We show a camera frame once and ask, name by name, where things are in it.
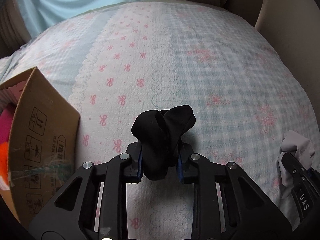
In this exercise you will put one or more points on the grey cloth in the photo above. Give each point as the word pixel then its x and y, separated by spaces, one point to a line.
pixel 301 148

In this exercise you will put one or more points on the magenta leather pouch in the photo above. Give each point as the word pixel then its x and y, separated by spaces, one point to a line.
pixel 6 120

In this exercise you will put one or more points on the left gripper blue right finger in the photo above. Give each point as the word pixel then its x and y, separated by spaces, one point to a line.
pixel 179 168

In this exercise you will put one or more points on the orange green pompom ball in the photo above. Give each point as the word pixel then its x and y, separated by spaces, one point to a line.
pixel 4 166

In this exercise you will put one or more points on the checkered floral bed sheet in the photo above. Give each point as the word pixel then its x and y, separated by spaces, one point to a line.
pixel 116 62

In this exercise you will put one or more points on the cardboard box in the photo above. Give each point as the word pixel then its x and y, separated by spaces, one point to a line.
pixel 41 143

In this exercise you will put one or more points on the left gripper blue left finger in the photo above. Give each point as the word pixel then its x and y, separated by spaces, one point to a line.
pixel 139 162

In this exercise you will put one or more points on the beige curtain left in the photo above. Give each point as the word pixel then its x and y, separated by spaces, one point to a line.
pixel 14 33

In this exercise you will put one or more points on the black sock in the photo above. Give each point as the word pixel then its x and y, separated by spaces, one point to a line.
pixel 159 133

